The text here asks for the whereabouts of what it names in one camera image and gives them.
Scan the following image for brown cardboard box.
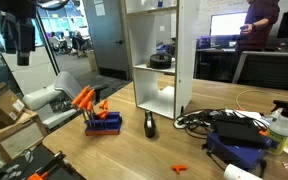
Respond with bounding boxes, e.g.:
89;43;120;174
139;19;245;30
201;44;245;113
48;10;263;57
0;82;26;126

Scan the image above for small orange-handled hex key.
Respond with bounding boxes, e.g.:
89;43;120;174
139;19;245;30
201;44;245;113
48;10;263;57
96;109;109;120
85;100;94;113
98;99;109;111

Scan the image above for white paper roll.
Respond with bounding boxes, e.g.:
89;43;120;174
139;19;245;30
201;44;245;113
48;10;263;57
223;163;263;180

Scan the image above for person in purple shirt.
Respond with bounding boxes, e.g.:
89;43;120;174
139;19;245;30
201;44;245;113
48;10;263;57
235;0;281;54

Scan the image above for thin white cable loop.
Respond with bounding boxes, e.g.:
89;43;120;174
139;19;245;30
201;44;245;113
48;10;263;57
235;88;288;112

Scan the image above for black tape dispenser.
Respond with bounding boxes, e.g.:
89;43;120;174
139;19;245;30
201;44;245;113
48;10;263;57
143;110;157;139

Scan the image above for grey office chair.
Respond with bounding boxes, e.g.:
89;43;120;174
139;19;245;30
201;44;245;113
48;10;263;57
21;70;109;131

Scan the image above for wooden side stand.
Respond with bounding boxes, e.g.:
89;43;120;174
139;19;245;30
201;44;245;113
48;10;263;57
0;109;49;164

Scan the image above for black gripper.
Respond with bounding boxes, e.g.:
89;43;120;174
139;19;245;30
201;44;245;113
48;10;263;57
0;12;37;67

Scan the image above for blue hex key holder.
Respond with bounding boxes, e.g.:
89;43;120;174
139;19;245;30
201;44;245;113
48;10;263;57
84;111;123;137

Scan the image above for blue box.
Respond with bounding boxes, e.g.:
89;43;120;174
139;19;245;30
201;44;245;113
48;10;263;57
205;131;273;171

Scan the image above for black flat device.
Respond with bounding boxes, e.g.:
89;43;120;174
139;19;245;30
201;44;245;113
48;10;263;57
213;114;265;148

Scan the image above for background office desk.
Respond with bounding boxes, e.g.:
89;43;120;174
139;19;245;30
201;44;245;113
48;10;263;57
195;46;288;93

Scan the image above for lit computer monitor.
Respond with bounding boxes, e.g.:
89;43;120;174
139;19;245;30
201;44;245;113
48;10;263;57
209;12;248;38

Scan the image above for clear spray bottle black trigger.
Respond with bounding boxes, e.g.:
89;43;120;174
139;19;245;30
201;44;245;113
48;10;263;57
266;99;288;156

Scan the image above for white wooden shelf unit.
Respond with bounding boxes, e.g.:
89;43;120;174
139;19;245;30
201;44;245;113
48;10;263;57
123;0;202;120

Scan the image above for black clamp orange handle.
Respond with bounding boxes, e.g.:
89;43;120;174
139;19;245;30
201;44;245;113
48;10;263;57
26;150;75;180

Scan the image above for orange T-shaped plastic piece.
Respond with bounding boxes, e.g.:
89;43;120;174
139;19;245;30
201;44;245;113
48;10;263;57
171;164;188;175

